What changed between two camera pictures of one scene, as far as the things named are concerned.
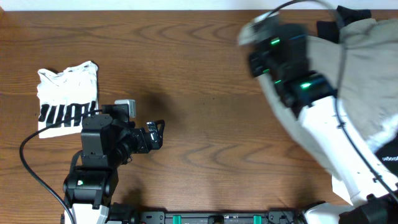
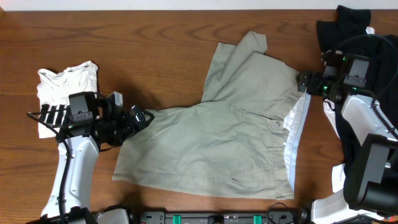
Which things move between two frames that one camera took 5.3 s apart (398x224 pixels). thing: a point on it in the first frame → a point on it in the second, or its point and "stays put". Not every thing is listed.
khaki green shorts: [364, 63] → [231, 143]
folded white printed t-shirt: [63, 96] stays put
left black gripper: [148, 139] → [134, 117]
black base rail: [221, 217] stays put
